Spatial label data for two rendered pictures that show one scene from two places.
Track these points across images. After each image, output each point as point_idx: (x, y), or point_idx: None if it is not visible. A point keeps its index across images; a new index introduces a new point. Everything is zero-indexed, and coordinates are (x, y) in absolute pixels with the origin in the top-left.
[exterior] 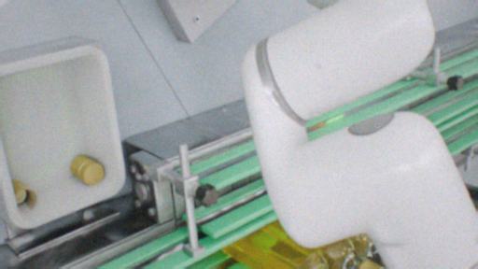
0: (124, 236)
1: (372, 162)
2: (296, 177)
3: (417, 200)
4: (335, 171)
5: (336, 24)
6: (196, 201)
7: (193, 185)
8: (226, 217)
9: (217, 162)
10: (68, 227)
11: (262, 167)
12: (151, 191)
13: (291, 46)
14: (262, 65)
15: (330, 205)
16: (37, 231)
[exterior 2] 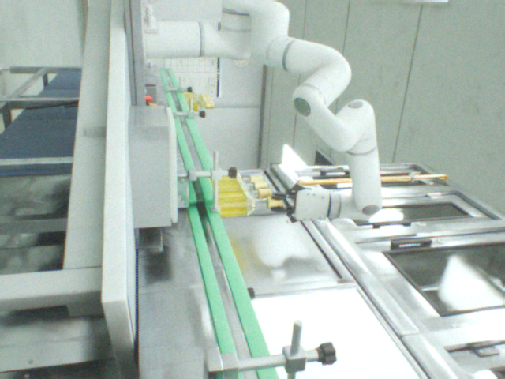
0: (185, 217)
1: (368, 114)
2: (352, 125)
3: (374, 122)
4: (360, 119)
5: (335, 76)
6: None
7: (223, 170)
8: (206, 193)
9: (192, 166)
10: (153, 227)
11: (338, 125)
12: (185, 189)
13: (324, 84)
14: (319, 93)
15: (361, 129)
16: (142, 237)
